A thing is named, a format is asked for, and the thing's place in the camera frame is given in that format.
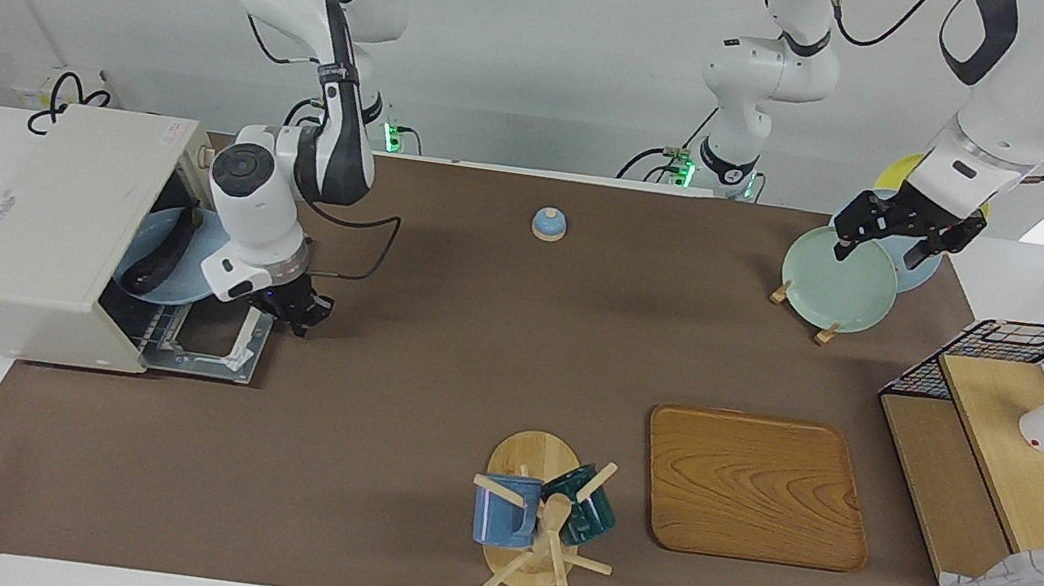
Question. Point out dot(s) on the brown table mat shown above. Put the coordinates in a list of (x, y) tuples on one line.
[(435, 342)]

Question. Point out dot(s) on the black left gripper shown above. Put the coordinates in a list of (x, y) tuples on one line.
[(905, 217)]

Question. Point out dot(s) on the dark purple eggplant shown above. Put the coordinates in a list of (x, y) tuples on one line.
[(158, 260)]

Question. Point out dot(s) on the small blue lid wooden knob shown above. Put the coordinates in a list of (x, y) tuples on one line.
[(549, 226)]

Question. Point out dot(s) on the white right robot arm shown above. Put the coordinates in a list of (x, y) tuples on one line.
[(252, 197)]

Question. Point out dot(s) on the pale green plate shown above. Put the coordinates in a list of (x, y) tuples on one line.
[(836, 284)]

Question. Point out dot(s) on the beige toaster oven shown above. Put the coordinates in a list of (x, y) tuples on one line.
[(35, 239)]

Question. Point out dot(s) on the yellow plate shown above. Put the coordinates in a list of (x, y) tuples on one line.
[(901, 172)]

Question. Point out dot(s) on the wooden plate rack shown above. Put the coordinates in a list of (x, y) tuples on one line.
[(779, 292)]

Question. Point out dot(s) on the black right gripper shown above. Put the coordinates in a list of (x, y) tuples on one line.
[(292, 295)]

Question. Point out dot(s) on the wooden step shelf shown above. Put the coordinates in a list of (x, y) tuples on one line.
[(1033, 471)]

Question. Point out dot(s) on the pale blue smooth plate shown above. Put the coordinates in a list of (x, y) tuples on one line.
[(922, 282)]

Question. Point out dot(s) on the blue mug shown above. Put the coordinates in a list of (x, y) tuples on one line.
[(502, 522)]

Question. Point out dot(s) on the light blue ribbed plate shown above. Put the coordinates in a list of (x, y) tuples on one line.
[(178, 286)]

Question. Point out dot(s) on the wooden mug tree stand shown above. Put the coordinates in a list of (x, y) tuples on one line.
[(536, 456)]

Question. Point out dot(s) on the dark green mug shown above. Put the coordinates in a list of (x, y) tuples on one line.
[(588, 519)]

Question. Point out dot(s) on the wooden serving tray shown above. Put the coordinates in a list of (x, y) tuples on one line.
[(754, 485)]

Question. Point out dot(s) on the white wall socket box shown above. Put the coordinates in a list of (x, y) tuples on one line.
[(98, 101)]

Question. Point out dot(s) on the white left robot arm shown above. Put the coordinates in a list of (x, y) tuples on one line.
[(1023, 87)]

